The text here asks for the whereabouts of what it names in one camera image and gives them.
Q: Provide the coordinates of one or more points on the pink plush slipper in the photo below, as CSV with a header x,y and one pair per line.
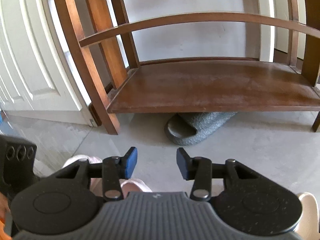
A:
x,y
127,186

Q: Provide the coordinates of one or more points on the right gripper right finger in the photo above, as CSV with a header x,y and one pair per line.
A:
x,y
199,170

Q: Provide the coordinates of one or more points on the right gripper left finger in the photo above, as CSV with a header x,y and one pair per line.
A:
x,y
114,169

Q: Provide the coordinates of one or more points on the orange slide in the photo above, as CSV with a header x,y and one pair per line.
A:
x,y
3,234

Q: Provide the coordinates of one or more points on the dark green textured slide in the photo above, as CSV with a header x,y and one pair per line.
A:
x,y
186,129

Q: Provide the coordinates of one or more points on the person left hand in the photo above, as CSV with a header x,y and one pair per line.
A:
x,y
4,207

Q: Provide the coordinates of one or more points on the white panelled door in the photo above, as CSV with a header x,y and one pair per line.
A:
x,y
36,71

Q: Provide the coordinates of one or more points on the cream heart slide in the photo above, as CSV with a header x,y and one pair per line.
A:
x,y
308,226

